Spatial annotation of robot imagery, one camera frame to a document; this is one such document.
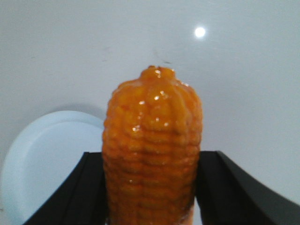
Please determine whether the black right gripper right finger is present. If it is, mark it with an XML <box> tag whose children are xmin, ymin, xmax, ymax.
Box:
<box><xmin>196</xmin><ymin>151</ymin><xmax>300</xmax><ymax>225</ymax></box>

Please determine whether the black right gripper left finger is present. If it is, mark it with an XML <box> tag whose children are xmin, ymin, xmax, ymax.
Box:
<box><xmin>25</xmin><ymin>152</ymin><xmax>107</xmax><ymax>225</ymax></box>

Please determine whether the light blue round plate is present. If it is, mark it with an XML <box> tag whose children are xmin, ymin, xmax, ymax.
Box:
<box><xmin>1</xmin><ymin>111</ymin><xmax>103</xmax><ymax>225</ymax></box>

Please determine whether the orange corn cob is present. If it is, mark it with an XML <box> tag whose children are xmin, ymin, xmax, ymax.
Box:
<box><xmin>102</xmin><ymin>66</ymin><xmax>203</xmax><ymax>225</ymax></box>

